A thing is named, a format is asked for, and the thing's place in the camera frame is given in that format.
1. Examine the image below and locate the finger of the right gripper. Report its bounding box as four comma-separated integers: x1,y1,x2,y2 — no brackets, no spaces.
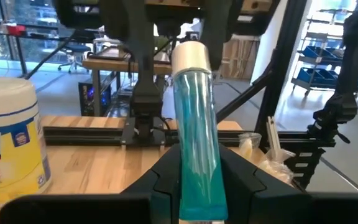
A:
200,0,280,70
53,0,155,65

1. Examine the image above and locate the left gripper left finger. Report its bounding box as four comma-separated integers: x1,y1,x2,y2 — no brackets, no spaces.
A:
0,143,183,224

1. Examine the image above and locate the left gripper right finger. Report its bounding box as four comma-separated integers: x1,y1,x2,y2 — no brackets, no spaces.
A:
218,144,358,224

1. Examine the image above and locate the pink toothbrush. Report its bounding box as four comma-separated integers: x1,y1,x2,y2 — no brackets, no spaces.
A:
257,148,295,187

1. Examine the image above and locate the teal toothpaste tube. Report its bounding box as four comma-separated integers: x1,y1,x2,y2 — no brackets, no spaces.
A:
170,40,229,222

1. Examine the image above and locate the wooden pallet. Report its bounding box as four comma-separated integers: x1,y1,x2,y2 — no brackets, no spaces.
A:
221,35,260,80

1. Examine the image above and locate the wooden desk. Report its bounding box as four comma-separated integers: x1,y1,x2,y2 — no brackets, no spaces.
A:
81,46,173,118

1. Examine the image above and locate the white round pillar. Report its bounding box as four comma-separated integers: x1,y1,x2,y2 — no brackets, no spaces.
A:
250,0,291,85

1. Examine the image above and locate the blue office chair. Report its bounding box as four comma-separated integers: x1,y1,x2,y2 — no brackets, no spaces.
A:
57,43,92,75

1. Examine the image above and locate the black computer tower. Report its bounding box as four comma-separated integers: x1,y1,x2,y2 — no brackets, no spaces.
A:
78,81,111,118

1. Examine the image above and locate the red box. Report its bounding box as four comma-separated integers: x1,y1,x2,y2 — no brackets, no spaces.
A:
6,24,27,37

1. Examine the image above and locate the yellow disinfectant wipes canister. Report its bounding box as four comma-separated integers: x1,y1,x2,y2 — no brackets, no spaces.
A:
0,77,53,208

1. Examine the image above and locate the black side table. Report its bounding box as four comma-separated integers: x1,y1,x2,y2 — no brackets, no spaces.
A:
0,29,74,75

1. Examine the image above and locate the cart with blue bins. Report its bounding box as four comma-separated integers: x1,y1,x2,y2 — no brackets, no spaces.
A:
290,30,358,97

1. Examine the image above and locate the black aluminium table frame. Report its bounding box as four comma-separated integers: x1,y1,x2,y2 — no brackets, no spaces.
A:
42,0,337,149

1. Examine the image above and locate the silver metal bracket bar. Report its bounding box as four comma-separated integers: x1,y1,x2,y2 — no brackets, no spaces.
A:
266,116,282,156

